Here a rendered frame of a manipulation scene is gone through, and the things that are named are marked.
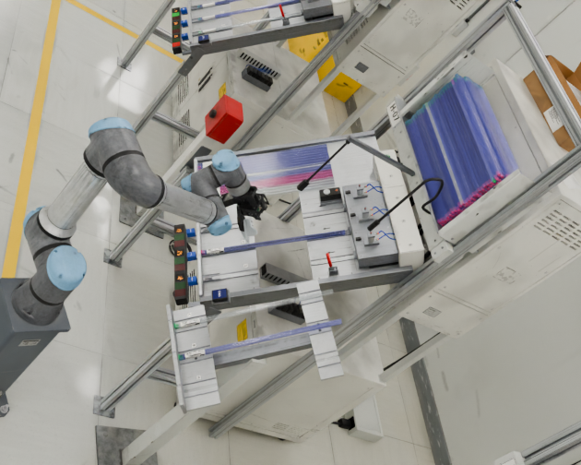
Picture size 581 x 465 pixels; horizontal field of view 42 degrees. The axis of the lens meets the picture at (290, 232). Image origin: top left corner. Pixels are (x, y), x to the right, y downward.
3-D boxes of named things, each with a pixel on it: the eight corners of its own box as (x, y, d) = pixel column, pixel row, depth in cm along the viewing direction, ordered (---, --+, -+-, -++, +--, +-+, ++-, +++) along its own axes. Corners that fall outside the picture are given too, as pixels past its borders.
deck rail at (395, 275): (203, 312, 252) (199, 302, 247) (203, 307, 253) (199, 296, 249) (412, 280, 252) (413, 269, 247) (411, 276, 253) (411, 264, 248)
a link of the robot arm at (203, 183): (188, 205, 227) (221, 188, 227) (176, 175, 232) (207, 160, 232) (196, 214, 235) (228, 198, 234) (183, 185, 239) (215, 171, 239)
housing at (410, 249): (399, 280, 254) (399, 253, 243) (373, 178, 286) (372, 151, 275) (422, 276, 254) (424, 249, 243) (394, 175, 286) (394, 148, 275)
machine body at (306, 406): (167, 418, 303) (258, 342, 269) (167, 281, 349) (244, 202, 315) (292, 449, 337) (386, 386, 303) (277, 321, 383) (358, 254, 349)
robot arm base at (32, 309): (17, 327, 218) (32, 308, 213) (5, 282, 224) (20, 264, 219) (65, 324, 229) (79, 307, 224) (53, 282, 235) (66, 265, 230)
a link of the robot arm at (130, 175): (140, 183, 186) (243, 222, 228) (126, 149, 190) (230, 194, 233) (107, 208, 189) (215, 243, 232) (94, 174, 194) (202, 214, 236)
